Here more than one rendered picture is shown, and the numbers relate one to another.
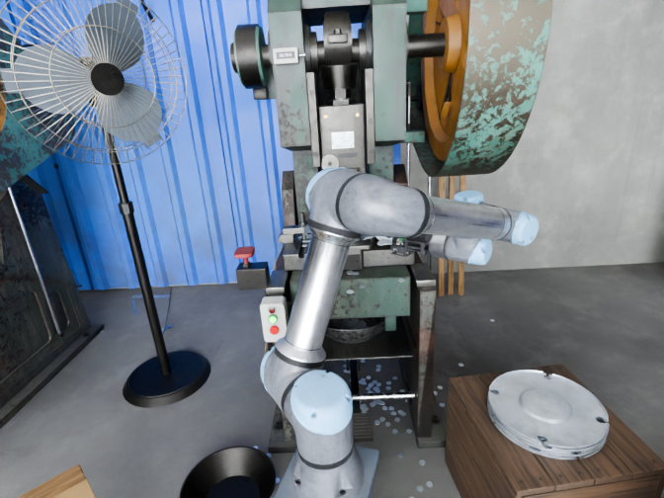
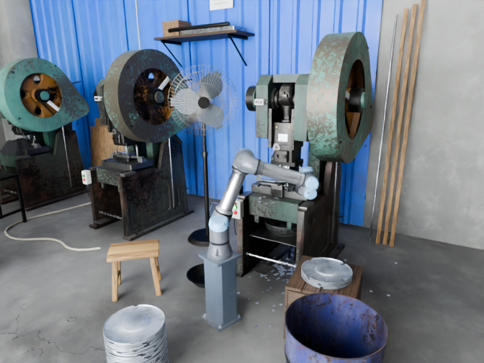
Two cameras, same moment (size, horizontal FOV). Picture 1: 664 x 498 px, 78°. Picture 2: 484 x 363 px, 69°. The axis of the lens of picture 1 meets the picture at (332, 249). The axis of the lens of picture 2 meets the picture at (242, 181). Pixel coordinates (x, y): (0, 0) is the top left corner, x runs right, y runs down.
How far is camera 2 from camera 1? 1.43 m
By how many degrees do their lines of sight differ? 28
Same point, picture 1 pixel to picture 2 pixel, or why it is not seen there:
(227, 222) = not seen: hidden behind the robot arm
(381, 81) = (297, 115)
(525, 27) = (327, 104)
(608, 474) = not seen: hidden behind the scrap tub
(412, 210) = (251, 165)
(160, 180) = (236, 143)
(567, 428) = (325, 277)
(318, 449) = (212, 236)
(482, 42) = (311, 109)
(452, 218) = (271, 171)
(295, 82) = (263, 111)
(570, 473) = (311, 289)
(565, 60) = not seen: outside the picture
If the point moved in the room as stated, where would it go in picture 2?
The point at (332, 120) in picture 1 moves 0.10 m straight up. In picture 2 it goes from (279, 128) to (279, 114)
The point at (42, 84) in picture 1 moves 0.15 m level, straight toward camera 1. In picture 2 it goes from (182, 103) to (180, 104)
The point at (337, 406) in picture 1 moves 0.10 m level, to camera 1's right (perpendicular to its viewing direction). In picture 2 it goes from (220, 223) to (234, 227)
